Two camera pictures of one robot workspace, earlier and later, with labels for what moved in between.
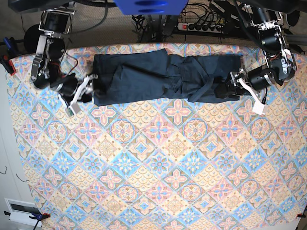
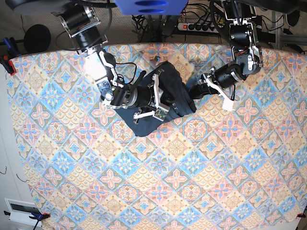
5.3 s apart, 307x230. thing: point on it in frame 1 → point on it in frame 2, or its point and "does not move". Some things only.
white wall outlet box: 20,211 does not move
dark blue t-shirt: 135,76 → 176,96
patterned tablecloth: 211,164 does not move
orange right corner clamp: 301,215 does not move
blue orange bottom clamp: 38,217 does not move
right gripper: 227,91 → 198,91
